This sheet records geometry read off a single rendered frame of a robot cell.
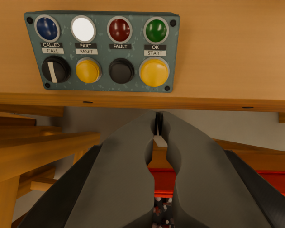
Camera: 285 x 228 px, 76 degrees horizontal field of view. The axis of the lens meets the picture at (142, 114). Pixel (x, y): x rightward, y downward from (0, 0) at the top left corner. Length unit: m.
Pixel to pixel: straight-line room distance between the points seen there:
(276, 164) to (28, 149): 0.51
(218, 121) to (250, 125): 0.19
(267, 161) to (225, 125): 0.85
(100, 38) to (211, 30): 0.14
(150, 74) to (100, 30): 0.06
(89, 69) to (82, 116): 1.00
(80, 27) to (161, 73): 0.09
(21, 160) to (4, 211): 0.11
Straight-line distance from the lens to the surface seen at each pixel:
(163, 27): 0.19
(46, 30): 0.21
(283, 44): 0.29
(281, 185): 0.30
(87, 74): 0.20
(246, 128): 1.27
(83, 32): 0.20
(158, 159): 0.33
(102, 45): 0.20
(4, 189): 0.52
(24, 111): 0.91
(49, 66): 0.21
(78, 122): 1.19
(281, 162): 0.40
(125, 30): 0.19
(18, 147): 0.48
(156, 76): 0.19
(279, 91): 0.28
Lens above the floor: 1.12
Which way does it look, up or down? 86 degrees down
